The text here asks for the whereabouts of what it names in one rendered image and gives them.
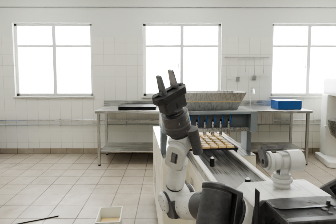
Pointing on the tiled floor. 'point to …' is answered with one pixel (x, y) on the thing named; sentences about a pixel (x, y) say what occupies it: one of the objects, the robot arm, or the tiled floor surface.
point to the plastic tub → (110, 215)
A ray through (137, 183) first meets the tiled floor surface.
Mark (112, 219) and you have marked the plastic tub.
